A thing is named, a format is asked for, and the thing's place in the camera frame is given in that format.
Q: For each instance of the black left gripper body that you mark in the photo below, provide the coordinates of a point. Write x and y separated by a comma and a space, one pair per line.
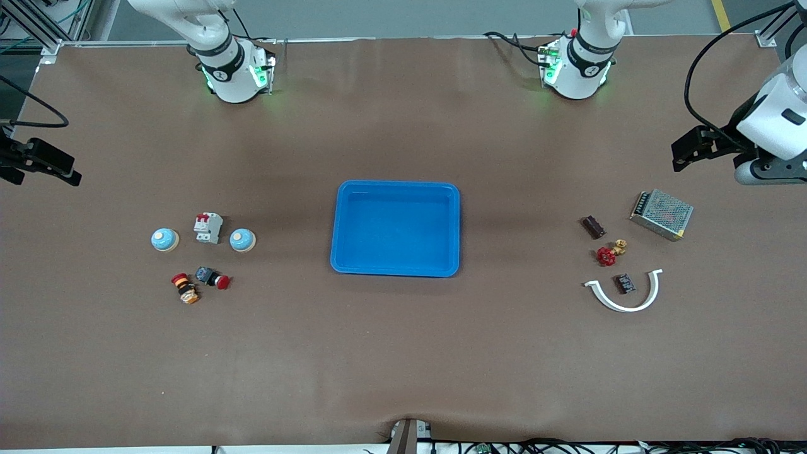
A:
725, 140

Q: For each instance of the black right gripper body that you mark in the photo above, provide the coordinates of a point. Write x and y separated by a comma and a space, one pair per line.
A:
7, 161

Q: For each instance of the blue service bell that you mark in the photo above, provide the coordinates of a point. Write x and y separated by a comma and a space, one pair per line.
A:
243, 240
164, 239

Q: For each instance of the blue plastic tray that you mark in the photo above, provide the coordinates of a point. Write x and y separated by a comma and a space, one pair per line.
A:
394, 233

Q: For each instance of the metal mesh power supply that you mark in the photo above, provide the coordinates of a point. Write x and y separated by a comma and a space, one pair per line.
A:
662, 214

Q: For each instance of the red brass valve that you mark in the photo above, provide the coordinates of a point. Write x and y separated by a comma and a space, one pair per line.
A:
606, 256

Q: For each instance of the white red circuit breaker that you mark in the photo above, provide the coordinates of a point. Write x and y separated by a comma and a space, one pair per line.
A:
209, 228

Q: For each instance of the orange red push button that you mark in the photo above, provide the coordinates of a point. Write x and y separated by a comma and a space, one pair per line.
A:
187, 291

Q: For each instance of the red black emergency stop button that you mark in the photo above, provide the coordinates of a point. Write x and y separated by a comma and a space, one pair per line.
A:
205, 275

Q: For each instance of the aluminium frame post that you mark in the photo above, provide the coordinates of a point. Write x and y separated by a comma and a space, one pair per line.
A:
50, 50
766, 39

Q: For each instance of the metal table edge bracket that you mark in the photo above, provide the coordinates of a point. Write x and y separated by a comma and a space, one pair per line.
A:
408, 438

